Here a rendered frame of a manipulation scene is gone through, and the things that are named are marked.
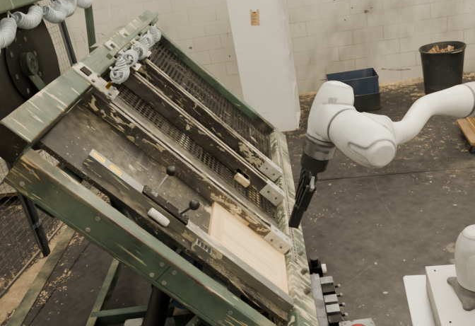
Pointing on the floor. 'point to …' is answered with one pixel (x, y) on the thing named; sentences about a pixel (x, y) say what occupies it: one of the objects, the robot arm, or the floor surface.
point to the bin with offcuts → (442, 65)
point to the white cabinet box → (263, 44)
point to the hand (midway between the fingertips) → (296, 216)
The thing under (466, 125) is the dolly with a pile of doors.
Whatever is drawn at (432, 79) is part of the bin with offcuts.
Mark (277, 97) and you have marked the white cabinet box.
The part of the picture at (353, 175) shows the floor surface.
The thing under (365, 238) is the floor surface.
